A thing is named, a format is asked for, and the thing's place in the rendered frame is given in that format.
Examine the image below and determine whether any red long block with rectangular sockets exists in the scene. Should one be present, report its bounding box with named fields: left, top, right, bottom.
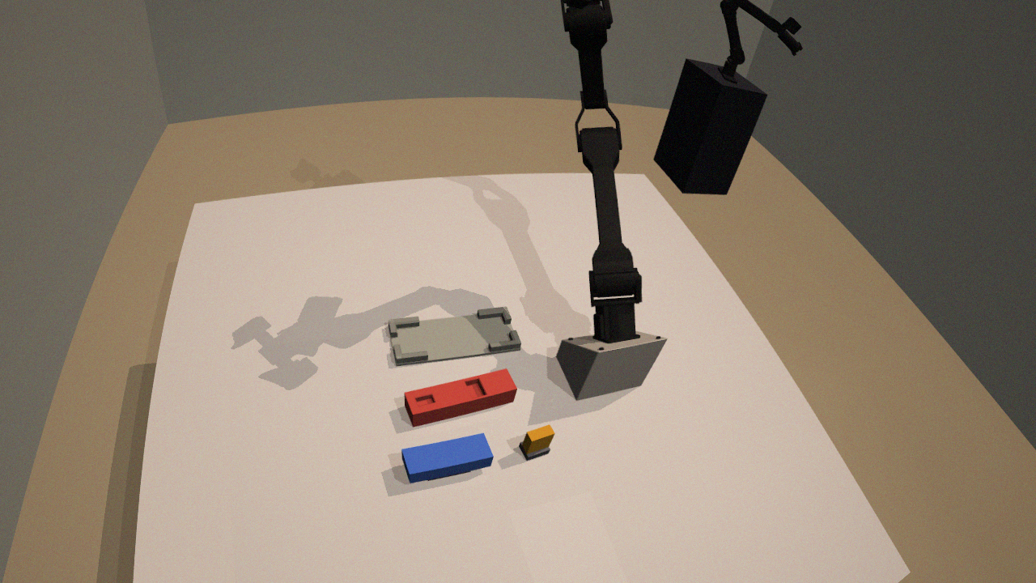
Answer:
left=404, top=369, right=517, bottom=427

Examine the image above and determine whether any orange rectangular block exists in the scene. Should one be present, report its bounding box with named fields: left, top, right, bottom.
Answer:
left=522, top=425, right=555, bottom=454

